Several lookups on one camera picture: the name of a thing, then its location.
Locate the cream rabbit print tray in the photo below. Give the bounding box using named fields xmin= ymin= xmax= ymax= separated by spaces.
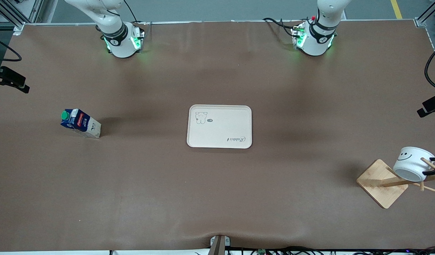
xmin=186 ymin=104 xmax=253 ymax=149

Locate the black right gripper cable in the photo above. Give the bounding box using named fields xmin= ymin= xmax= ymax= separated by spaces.
xmin=0 ymin=35 xmax=22 ymax=62

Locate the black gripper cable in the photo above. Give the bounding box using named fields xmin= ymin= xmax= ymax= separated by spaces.
xmin=0 ymin=35 xmax=22 ymax=62
xmin=425 ymin=44 xmax=435 ymax=92

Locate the metal table clamp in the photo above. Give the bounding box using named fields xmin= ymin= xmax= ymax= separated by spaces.
xmin=210 ymin=235 xmax=231 ymax=255

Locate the black right arm base cable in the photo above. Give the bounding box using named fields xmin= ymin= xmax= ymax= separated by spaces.
xmin=123 ymin=0 xmax=147 ymax=26

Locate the black arm base cable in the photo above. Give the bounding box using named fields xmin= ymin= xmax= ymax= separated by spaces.
xmin=263 ymin=17 xmax=297 ymax=38
xmin=123 ymin=0 xmax=147 ymax=26

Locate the black left arm base cable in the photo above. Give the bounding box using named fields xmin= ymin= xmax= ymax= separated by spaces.
xmin=263 ymin=17 xmax=297 ymax=38

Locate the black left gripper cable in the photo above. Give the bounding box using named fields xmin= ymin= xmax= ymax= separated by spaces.
xmin=425 ymin=44 xmax=435 ymax=92

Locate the aluminium frame profile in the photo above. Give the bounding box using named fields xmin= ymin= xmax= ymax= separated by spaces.
xmin=0 ymin=0 xmax=59 ymax=35
xmin=414 ymin=0 xmax=435 ymax=27

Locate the wooden cup rack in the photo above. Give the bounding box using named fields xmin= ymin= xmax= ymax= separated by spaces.
xmin=356 ymin=157 xmax=435 ymax=209

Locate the white mug with black handle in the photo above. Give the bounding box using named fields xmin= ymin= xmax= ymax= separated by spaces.
xmin=393 ymin=146 xmax=435 ymax=183

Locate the blue and white milk carton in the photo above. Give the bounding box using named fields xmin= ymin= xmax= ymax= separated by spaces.
xmin=60 ymin=108 xmax=102 ymax=139

